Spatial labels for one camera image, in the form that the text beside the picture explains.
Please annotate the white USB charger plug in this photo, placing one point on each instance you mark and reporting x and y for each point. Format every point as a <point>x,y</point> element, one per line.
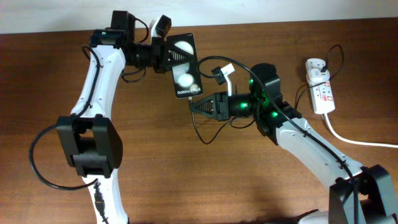
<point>316,76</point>

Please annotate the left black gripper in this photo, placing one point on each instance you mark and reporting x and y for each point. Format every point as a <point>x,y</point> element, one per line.
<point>159,56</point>

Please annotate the white power strip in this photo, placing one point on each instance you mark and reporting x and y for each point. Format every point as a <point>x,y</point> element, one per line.
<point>321,94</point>

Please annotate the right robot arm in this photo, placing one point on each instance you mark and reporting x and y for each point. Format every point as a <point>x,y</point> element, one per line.
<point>357,194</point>

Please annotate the black smartphone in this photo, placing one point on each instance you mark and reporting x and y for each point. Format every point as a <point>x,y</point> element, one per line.
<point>187,81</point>

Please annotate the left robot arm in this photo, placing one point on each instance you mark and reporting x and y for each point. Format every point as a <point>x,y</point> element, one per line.
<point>89,140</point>

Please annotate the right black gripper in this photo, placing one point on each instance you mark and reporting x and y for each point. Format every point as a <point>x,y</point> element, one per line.
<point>221,107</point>

